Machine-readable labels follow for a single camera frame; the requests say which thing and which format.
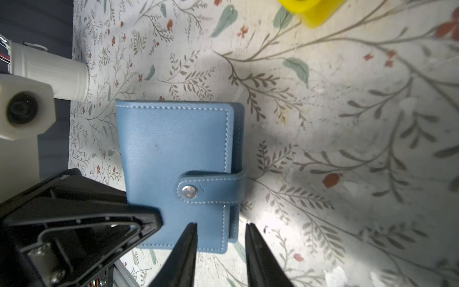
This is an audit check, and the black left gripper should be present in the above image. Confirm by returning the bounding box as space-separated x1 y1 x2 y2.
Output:
1 168 163 287

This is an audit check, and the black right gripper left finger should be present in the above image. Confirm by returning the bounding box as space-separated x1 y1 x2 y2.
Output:
149 223 198 287

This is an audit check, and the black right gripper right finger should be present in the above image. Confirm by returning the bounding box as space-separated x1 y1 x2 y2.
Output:
245 223 294 287

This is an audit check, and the blue leather card holder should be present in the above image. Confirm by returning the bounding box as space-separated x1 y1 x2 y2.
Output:
116 100 245 254

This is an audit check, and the yellow plastic card tray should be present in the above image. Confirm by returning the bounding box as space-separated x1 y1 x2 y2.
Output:
280 0 346 28

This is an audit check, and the white pen cup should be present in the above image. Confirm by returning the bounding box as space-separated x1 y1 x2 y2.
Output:
1 35 90 102

